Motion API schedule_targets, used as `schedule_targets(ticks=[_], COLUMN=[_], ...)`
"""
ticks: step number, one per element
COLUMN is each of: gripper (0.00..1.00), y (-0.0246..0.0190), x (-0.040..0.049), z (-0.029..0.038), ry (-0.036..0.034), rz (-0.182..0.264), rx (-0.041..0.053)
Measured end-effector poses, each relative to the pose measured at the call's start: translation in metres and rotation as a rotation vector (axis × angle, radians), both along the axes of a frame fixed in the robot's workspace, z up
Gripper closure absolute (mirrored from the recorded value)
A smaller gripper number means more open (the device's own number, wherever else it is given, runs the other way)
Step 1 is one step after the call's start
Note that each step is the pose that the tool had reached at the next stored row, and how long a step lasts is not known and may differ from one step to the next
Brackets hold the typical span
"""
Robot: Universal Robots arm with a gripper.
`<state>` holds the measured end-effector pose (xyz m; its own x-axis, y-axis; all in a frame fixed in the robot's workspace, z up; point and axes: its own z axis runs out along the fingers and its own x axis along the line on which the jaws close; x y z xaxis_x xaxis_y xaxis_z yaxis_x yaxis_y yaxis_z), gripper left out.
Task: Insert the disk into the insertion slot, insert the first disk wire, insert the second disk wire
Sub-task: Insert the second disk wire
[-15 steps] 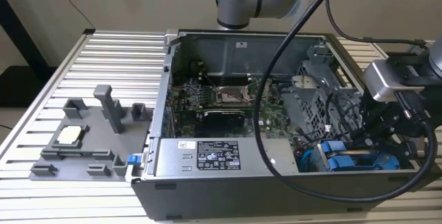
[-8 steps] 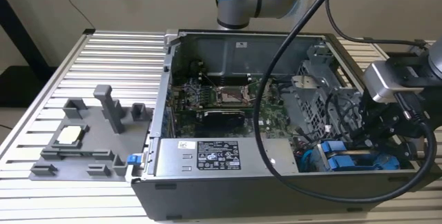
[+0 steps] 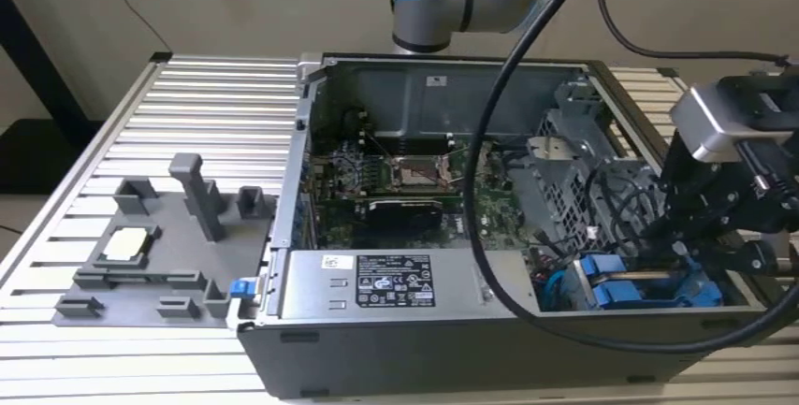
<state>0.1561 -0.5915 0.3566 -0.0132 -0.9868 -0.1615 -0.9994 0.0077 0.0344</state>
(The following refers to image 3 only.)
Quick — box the black disk wire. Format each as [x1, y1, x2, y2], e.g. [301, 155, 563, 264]
[608, 184, 663, 256]

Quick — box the black wire with white tag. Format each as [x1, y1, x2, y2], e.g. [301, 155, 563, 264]
[583, 170, 656, 256]

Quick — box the perforated metal disk bay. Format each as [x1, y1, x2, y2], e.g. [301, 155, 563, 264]
[508, 80, 726, 284]

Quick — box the green motherboard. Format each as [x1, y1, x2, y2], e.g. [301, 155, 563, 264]
[311, 137, 532, 252]

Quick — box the CPU socket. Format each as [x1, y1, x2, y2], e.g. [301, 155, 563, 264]
[380, 154, 463, 191]

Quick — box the black graphics card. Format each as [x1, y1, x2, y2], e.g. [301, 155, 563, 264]
[359, 196, 448, 250]

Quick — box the locking lever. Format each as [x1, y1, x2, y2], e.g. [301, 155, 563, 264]
[366, 130, 396, 162]

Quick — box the dark grey PC case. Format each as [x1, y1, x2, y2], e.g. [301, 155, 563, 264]
[236, 51, 799, 399]

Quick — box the black case fan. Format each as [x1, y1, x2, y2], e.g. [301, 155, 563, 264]
[340, 108, 370, 142]

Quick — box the silver power supply unit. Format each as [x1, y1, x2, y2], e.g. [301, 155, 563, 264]
[277, 249, 542, 320]

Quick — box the blue case latch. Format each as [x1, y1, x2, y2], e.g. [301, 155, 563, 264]
[228, 278, 257, 301]

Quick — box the grey plastic parts rack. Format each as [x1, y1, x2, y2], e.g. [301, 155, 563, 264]
[52, 152, 280, 329]

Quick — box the silver CPU chip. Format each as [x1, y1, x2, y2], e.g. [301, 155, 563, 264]
[103, 226, 155, 259]

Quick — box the black box on floor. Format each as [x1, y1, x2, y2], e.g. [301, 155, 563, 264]
[0, 118, 105, 195]

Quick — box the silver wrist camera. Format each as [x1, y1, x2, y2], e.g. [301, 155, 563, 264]
[671, 84, 799, 163]

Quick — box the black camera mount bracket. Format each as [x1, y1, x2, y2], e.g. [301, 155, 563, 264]
[716, 75, 799, 133]

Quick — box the blue data wire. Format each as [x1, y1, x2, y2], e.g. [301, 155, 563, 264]
[539, 268, 570, 309]

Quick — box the thin black camera cable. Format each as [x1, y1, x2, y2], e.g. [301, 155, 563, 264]
[595, 0, 792, 61]

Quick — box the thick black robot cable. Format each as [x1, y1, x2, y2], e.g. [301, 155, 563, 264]
[464, 0, 799, 350]

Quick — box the thin black wall cable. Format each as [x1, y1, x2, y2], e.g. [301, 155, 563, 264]
[87, 0, 173, 53]

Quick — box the black desk frame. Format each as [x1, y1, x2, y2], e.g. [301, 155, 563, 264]
[0, 0, 88, 130]

